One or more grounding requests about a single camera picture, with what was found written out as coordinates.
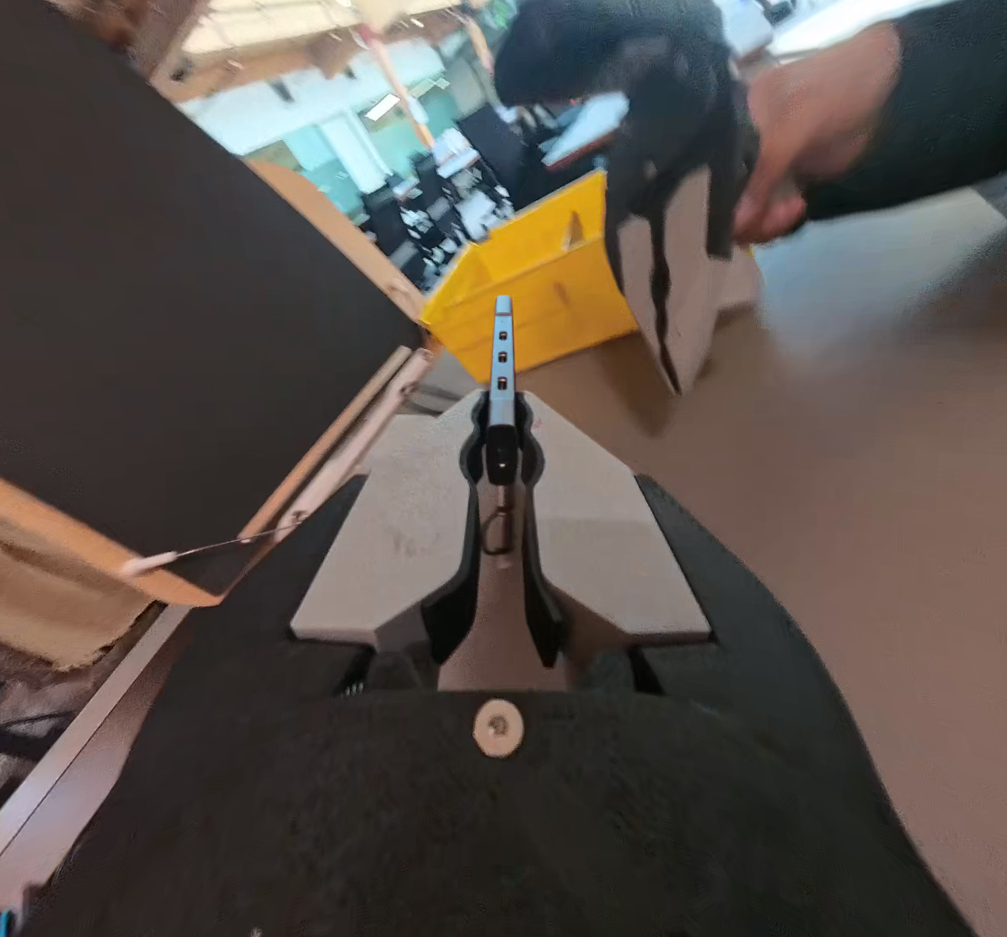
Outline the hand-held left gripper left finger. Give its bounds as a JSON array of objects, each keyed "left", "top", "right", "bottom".
[{"left": 290, "top": 391, "right": 482, "bottom": 665}]

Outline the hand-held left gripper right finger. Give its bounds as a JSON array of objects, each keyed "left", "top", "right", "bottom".
[{"left": 518, "top": 391, "right": 711, "bottom": 667}]

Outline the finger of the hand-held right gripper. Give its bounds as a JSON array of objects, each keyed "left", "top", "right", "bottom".
[
  {"left": 617, "top": 213, "right": 682, "bottom": 397},
  {"left": 659, "top": 165, "right": 760, "bottom": 397}
]

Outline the grey usb hub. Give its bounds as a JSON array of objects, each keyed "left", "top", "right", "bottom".
[{"left": 479, "top": 294, "right": 525, "bottom": 559}]

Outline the person's right forearm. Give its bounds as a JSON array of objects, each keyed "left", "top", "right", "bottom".
[{"left": 805, "top": 0, "right": 1007, "bottom": 223}]

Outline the person's right hand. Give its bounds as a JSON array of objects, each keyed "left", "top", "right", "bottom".
[{"left": 734, "top": 23, "right": 902, "bottom": 246}]

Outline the yellow plastic bin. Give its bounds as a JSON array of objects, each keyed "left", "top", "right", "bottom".
[{"left": 421, "top": 170, "right": 640, "bottom": 386}]

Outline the wooden backing board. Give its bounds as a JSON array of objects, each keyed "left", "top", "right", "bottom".
[{"left": 0, "top": 160, "right": 435, "bottom": 672}]

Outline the black display panel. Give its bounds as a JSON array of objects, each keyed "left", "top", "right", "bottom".
[{"left": 0, "top": 0, "right": 426, "bottom": 600}]

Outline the thin steel wire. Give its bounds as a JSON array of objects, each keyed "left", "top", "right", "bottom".
[{"left": 118, "top": 517, "right": 309, "bottom": 579}]

